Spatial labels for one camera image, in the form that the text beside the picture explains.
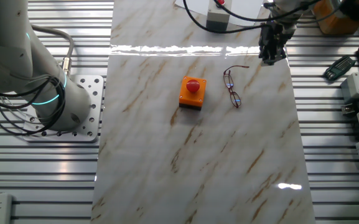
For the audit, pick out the orange box red mushroom button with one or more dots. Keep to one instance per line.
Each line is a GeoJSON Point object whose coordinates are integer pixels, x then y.
{"type": "Point", "coordinates": [193, 93]}

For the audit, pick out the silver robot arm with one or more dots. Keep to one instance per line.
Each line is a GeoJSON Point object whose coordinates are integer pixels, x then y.
{"type": "Point", "coordinates": [11, 62]}

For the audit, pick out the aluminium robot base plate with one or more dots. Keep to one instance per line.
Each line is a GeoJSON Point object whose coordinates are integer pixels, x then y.
{"type": "Point", "coordinates": [95, 93]}

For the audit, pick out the marble pattern table mat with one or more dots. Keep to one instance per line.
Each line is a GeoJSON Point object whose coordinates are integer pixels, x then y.
{"type": "Point", "coordinates": [166, 155]}

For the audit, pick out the brown cardboard box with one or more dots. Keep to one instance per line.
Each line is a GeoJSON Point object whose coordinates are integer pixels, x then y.
{"type": "Point", "coordinates": [338, 27]}

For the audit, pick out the light grey box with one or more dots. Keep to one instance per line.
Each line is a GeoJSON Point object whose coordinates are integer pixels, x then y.
{"type": "Point", "coordinates": [353, 87]}

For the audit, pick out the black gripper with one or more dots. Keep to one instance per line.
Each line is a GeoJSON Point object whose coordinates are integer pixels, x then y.
{"type": "Point", "coordinates": [274, 37]}

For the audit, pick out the red-framed glasses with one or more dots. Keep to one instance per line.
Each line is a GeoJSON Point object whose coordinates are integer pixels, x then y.
{"type": "Point", "coordinates": [229, 81]}

